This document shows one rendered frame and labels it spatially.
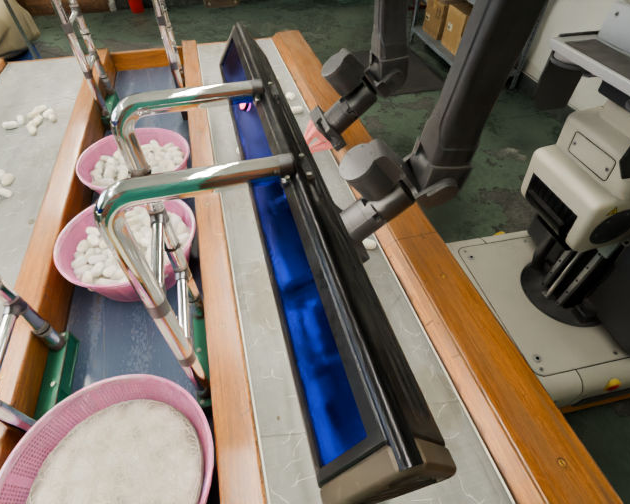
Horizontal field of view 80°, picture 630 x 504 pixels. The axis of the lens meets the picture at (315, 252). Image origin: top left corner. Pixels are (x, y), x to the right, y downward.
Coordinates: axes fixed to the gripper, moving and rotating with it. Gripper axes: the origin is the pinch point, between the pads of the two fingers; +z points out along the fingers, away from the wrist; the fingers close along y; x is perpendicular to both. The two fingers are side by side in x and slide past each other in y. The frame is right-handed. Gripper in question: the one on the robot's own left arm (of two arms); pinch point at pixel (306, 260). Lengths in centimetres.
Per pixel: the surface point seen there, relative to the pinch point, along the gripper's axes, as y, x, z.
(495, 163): -111, 156, -57
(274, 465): 26.6, -0.9, 14.0
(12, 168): -56, -32, 54
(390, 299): 5.9, 15.4, -5.5
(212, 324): 4.3, -6.2, 17.1
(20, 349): 0.9, -24.8, 39.8
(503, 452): 33.4, 16.8, -9.9
